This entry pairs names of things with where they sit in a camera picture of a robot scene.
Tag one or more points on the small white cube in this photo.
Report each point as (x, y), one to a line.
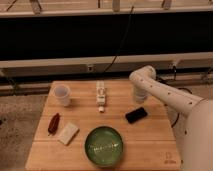
(101, 109)

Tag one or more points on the translucent white end effector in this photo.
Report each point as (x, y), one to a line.
(140, 95)

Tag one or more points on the green bowl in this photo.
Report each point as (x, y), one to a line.
(104, 146)

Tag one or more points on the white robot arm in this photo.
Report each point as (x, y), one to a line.
(198, 141)

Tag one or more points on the black eraser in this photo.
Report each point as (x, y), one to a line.
(136, 115)

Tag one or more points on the white rectangular block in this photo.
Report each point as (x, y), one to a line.
(67, 133)

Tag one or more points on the translucent plastic cup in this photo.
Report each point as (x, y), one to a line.
(62, 94)

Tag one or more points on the dark red marker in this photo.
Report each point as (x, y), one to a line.
(53, 125)

